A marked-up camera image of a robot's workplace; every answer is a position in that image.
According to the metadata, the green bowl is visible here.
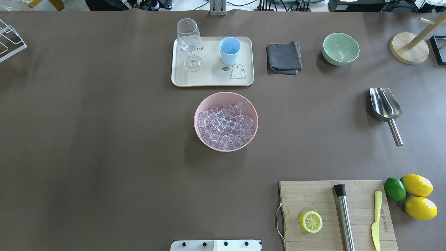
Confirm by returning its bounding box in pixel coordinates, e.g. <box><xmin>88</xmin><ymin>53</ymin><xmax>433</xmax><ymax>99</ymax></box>
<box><xmin>322</xmin><ymin>33</ymin><xmax>360</xmax><ymax>66</ymax></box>

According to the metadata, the cream rabbit serving tray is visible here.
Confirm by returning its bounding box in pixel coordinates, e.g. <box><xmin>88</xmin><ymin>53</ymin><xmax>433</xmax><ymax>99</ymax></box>
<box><xmin>171</xmin><ymin>37</ymin><xmax>254</xmax><ymax>87</ymax></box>

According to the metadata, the wooden cutting board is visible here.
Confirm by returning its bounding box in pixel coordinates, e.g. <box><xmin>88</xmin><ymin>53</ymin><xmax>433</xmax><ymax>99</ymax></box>
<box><xmin>280</xmin><ymin>181</ymin><xmax>385</xmax><ymax>251</ymax></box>

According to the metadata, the white wire cup rack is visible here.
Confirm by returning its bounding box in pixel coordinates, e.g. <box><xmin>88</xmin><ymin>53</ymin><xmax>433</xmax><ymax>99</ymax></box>
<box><xmin>0</xmin><ymin>20</ymin><xmax>27</xmax><ymax>62</ymax></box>

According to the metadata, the folded grey cloth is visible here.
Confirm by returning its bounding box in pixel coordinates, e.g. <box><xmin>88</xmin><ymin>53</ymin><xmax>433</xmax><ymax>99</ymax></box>
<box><xmin>267</xmin><ymin>40</ymin><xmax>303</xmax><ymax>76</ymax></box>

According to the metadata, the metal ice scoop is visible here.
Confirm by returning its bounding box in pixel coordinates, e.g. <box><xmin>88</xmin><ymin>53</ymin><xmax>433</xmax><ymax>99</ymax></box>
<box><xmin>369</xmin><ymin>88</ymin><xmax>403</xmax><ymax>146</ymax></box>

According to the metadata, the yellow plastic knife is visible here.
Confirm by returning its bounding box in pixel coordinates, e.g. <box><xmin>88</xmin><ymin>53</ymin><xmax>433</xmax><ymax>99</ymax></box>
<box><xmin>371</xmin><ymin>190</ymin><xmax>383</xmax><ymax>251</ymax></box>

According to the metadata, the aluminium frame post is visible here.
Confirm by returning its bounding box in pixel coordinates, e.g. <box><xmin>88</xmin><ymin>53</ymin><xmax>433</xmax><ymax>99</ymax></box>
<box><xmin>209</xmin><ymin>0</ymin><xmax>226</xmax><ymax>16</ymax></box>

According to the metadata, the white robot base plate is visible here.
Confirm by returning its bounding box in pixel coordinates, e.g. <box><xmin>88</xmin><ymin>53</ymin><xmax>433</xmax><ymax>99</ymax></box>
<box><xmin>170</xmin><ymin>239</ymin><xmax>262</xmax><ymax>251</ymax></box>

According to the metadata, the lower yellow lemon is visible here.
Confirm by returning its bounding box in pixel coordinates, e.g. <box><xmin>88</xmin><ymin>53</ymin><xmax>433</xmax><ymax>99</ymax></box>
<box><xmin>404</xmin><ymin>196</ymin><xmax>438</xmax><ymax>220</ymax></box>

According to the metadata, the green lime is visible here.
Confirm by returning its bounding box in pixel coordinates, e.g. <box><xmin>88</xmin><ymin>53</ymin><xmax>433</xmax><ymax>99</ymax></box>
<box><xmin>384</xmin><ymin>177</ymin><xmax>407</xmax><ymax>202</ymax></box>

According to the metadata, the yellow lemon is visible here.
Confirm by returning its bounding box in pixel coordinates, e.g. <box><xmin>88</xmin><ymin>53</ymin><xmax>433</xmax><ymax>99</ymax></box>
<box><xmin>400</xmin><ymin>174</ymin><xmax>434</xmax><ymax>197</ymax></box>
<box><xmin>404</xmin><ymin>196</ymin><xmax>438</xmax><ymax>220</ymax></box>

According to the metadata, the pink bowl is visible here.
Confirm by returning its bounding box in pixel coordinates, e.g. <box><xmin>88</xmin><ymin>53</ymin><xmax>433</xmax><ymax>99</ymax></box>
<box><xmin>194</xmin><ymin>92</ymin><xmax>259</xmax><ymax>152</ymax></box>

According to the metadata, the half lemon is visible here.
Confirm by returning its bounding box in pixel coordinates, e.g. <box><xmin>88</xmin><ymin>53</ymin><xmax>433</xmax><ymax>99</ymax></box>
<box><xmin>299</xmin><ymin>210</ymin><xmax>323</xmax><ymax>233</ymax></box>

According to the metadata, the light blue plastic cup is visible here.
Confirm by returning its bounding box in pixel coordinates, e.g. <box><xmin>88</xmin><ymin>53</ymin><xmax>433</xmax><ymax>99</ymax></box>
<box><xmin>219</xmin><ymin>37</ymin><xmax>241</xmax><ymax>66</ymax></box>

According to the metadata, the pile of clear ice cubes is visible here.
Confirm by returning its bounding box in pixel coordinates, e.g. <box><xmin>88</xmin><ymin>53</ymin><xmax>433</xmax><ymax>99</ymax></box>
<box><xmin>195</xmin><ymin>101</ymin><xmax>255</xmax><ymax>151</ymax></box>

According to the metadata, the steel muddler black tip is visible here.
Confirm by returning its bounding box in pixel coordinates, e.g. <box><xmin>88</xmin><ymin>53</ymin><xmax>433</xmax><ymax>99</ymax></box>
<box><xmin>333</xmin><ymin>184</ymin><xmax>356</xmax><ymax>251</ymax></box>

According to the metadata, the clear wine glass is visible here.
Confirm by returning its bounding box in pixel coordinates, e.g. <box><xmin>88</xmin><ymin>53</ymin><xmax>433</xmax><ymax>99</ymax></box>
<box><xmin>176</xmin><ymin>18</ymin><xmax>202</xmax><ymax>72</ymax></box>

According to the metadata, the wooden mug tree stand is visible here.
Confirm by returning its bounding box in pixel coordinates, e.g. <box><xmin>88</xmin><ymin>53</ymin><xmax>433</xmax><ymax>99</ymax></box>
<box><xmin>389</xmin><ymin>12</ymin><xmax>446</xmax><ymax>65</ymax></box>

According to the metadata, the upper yellow lemon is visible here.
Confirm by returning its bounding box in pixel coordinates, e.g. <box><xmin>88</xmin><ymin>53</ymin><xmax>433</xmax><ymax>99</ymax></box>
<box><xmin>400</xmin><ymin>174</ymin><xmax>434</xmax><ymax>197</ymax></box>

